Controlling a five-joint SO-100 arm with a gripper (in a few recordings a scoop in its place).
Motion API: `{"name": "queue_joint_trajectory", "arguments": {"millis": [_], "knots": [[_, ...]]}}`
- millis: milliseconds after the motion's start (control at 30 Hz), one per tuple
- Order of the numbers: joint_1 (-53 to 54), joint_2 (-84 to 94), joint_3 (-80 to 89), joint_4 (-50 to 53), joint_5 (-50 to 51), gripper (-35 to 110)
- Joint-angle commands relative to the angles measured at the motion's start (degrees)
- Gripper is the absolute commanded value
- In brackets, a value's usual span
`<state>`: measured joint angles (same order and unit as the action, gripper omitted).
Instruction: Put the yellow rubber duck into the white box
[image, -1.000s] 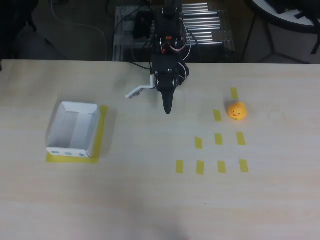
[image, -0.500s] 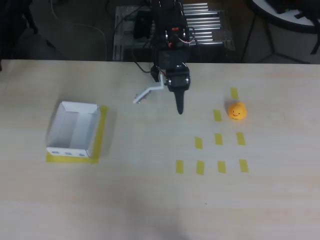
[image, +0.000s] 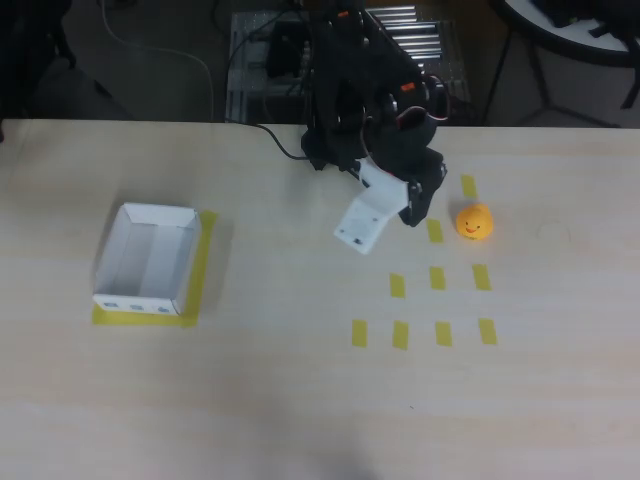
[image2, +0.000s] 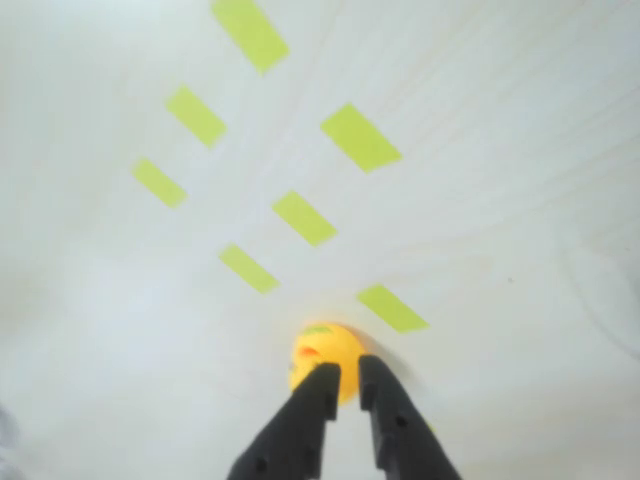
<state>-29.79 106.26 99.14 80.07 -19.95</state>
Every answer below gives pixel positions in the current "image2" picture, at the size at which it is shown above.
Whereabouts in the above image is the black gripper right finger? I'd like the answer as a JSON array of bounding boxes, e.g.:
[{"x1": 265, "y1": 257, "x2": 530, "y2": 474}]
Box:
[{"x1": 357, "y1": 353, "x2": 464, "y2": 480}]

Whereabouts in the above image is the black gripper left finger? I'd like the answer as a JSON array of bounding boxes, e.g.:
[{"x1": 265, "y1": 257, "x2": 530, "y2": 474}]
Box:
[{"x1": 227, "y1": 362, "x2": 343, "y2": 480}]

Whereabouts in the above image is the yellow rubber duck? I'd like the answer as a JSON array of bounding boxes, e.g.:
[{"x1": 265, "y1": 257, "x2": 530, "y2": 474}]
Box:
[{"x1": 288, "y1": 322, "x2": 364, "y2": 405}]

